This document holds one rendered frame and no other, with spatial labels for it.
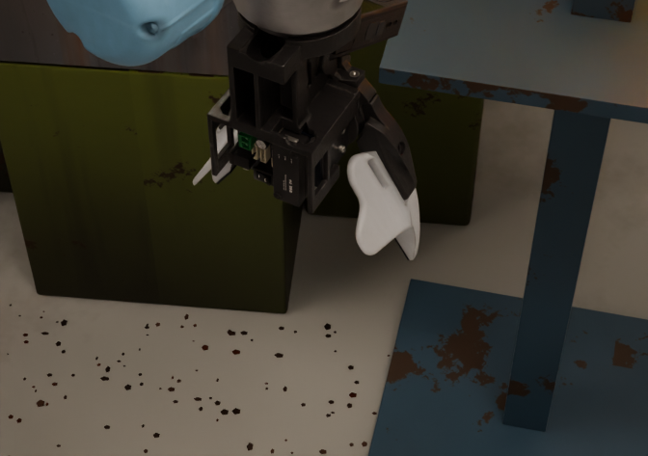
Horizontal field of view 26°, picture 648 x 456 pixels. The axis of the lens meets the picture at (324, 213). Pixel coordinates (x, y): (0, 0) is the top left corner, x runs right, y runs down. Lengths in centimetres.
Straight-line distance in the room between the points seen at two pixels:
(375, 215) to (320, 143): 9
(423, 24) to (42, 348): 92
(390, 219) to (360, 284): 124
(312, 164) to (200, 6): 18
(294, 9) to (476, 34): 64
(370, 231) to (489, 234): 134
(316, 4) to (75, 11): 15
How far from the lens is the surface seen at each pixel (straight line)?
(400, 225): 90
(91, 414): 201
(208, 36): 171
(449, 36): 139
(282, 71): 77
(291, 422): 198
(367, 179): 88
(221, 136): 94
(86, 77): 180
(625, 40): 141
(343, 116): 83
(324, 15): 77
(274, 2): 76
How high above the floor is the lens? 164
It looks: 48 degrees down
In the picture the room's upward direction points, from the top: straight up
